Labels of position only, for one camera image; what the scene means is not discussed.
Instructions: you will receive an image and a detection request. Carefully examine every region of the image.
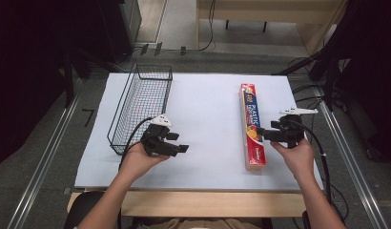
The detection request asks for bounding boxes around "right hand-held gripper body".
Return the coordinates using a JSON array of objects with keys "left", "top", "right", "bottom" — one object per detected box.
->
[{"left": 278, "top": 107, "right": 319, "bottom": 150}]

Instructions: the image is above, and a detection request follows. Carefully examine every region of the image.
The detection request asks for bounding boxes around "dark cabinet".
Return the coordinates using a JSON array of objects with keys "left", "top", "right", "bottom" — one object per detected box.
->
[{"left": 97, "top": 0, "right": 143, "bottom": 64}]

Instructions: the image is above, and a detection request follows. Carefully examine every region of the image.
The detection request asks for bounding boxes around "black chair seat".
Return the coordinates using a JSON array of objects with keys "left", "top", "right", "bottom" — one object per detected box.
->
[{"left": 63, "top": 190, "right": 123, "bottom": 229}]

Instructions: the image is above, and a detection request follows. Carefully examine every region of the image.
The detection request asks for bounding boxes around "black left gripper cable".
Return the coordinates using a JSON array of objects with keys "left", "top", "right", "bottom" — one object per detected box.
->
[{"left": 117, "top": 116, "right": 154, "bottom": 170}]

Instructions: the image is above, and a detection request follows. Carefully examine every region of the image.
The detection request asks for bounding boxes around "black wire basket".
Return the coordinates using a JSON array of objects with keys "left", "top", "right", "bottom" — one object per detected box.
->
[{"left": 106, "top": 64, "right": 175, "bottom": 156}]

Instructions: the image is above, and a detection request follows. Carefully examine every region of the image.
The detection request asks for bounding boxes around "red plastic wrap box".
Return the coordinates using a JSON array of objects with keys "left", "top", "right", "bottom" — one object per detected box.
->
[{"left": 238, "top": 82, "right": 267, "bottom": 172}]

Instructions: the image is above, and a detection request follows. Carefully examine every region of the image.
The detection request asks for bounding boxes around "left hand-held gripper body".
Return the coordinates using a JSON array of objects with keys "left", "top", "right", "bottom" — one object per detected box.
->
[{"left": 140, "top": 114, "right": 174, "bottom": 157}]

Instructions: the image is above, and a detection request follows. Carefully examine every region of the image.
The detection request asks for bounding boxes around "metal floor rail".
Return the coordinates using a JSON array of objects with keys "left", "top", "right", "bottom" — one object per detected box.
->
[
  {"left": 313, "top": 85, "right": 390, "bottom": 229},
  {"left": 6, "top": 78, "right": 85, "bottom": 229}
]

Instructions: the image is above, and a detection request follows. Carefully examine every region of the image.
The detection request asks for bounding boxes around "white table sheet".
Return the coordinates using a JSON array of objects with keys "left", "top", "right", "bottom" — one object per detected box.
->
[{"left": 73, "top": 72, "right": 325, "bottom": 194}]

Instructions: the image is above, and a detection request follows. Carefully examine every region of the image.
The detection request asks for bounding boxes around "black hanging cable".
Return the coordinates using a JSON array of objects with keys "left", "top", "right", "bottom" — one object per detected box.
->
[{"left": 196, "top": 0, "right": 217, "bottom": 52}]

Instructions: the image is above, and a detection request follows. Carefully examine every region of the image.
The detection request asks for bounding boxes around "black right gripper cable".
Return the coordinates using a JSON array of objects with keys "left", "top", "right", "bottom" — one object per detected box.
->
[{"left": 287, "top": 118, "right": 334, "bottom": 205}]

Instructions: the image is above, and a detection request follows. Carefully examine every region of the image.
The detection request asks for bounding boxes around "light wooden bench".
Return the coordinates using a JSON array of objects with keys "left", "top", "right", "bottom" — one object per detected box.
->
[{"left": 195, "top": 0, "right": 348, "bottom": 55}]

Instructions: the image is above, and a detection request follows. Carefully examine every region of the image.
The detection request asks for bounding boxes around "black curtain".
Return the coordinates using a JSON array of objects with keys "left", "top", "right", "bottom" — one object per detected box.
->
[
  {"left": 307, "top": 0, "right": 391, "bottom": 165},
  {"left": 0, "top": 0, "right": 128, "bottom": 170}
]

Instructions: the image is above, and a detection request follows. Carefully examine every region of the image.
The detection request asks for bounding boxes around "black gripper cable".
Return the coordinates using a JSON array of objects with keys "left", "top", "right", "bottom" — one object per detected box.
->
[
  {"left": 117, "top": 116, "right": 154, "bottom": 170},
  {"left": 287, "top": 118, "right": 334, "bottom": 205}
]

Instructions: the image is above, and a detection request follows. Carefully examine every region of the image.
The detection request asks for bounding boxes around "person's left hand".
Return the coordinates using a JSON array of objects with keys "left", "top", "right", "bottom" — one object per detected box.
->
[{"left": 119, "top": 140, "right": 171, "bottom": 183}]

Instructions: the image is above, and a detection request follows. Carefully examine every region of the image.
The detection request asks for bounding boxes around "person's right hand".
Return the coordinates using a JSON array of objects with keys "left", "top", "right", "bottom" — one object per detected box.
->
[{"left": 269, "top": 137, "right": 316, "bottom": 181}]

